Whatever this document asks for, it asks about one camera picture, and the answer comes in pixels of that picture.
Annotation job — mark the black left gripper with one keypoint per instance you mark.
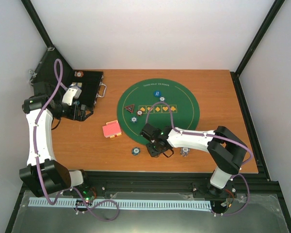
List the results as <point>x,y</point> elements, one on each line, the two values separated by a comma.
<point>81,117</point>

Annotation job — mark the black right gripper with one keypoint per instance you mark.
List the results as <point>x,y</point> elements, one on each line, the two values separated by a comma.
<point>152,152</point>

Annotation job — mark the blue poker chip stack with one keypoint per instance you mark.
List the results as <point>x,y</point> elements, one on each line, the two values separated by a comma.
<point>135,151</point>

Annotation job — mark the single blue poker chip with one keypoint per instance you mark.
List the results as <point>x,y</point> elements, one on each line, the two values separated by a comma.
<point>134,119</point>

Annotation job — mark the single red poker chip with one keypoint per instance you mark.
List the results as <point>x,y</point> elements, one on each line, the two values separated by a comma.
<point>139,113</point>

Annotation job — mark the red playing card deck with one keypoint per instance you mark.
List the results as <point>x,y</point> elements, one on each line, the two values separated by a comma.
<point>112,129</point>

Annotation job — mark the triangular dealer button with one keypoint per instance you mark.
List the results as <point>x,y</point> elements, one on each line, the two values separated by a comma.
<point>130,108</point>

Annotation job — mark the single white blue chip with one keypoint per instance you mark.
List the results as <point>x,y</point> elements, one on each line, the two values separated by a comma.
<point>162,98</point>

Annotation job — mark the blue small blind button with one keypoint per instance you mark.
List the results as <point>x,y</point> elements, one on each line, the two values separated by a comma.
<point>157,93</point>

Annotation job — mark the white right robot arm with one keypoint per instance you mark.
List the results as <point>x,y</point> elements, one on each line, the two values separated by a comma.
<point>227,150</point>

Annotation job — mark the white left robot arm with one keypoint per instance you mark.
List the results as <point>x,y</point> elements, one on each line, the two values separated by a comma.
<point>43,174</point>

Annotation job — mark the white purple chip stack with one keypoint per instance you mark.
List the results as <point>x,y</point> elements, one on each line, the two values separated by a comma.
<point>184,151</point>

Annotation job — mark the blue card box in case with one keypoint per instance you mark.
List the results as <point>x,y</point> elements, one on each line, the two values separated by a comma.
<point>78,85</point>

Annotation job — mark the orange chip in case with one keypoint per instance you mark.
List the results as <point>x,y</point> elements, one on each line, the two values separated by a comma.
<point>79,74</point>

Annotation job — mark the round green poker mat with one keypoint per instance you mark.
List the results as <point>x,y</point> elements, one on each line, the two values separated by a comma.
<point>178,99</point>

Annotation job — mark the black poker case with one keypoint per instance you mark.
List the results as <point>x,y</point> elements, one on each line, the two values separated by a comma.
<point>44,80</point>

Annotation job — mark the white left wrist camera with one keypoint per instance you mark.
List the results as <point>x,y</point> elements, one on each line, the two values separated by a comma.
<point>71,94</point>

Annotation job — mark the light blue cable duct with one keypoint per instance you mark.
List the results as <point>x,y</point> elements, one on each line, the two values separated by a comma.
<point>194,205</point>

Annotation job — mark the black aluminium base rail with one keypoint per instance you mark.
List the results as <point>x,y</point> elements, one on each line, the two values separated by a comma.
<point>106,184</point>

